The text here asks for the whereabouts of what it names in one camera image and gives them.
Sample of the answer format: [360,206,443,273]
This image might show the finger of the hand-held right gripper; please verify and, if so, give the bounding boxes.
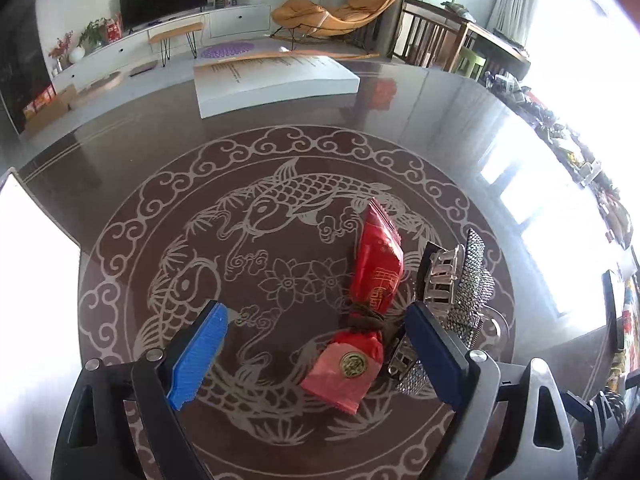
[559,390,601,442]

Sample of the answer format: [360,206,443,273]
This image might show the white light panel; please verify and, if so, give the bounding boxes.
[0,172,82,412]

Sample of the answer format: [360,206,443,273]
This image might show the white television cabinet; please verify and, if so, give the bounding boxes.
[50,2,274,92]

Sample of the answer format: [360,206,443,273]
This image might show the white window curtain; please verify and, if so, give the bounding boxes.
[487,0,539,47]

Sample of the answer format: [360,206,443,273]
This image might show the dark wooden chair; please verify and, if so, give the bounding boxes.
[389,0,476,73]

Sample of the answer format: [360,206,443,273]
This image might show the red flowers in white vase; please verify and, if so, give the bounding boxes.
[48,32,86,69]

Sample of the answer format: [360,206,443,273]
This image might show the round wooden board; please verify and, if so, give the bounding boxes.
[69,70,124,109]

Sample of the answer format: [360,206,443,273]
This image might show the cardboard box with red packs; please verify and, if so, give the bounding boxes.
[22,83,79,134]

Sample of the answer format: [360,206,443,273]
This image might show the pink snack packet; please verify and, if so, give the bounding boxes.
[300,327,385,415]

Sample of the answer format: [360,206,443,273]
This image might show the bushy green potted plant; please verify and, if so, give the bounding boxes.
[77,17,109,51]

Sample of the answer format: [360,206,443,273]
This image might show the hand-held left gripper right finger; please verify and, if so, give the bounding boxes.
[404,302,578,480]

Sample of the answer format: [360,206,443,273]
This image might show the long wooden strip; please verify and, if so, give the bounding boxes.
[217,48,382,65]

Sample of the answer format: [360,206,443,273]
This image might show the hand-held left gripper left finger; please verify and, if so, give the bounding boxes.
[50,300,230,480]

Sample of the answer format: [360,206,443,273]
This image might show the black display cabinet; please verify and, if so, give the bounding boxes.
[0,4,54,137]

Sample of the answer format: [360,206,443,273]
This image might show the wooden sideboard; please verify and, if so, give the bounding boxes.
[465,14,531,81]

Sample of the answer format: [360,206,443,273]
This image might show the red snack packet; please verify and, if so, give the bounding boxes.
[348,198,405,314]

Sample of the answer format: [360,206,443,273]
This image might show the orange lounge chair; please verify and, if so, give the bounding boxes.
[269,0,399,44]

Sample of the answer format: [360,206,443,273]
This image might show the row of windowsill clutter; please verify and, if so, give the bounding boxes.
[482,72,634,252]

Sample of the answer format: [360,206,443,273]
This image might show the rhinestone hair clip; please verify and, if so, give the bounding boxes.
[387,227,511,397]

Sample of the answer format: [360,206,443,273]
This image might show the wooden bench with metal legs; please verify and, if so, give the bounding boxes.
[148,21,206,67]

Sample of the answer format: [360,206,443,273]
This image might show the purple round mat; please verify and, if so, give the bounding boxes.
[198,42,250,60]

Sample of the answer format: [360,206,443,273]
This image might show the brown hair tie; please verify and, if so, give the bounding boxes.
[340,305,404,336]

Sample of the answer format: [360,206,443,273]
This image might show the green stool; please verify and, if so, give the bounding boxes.
[457,46,489,81]

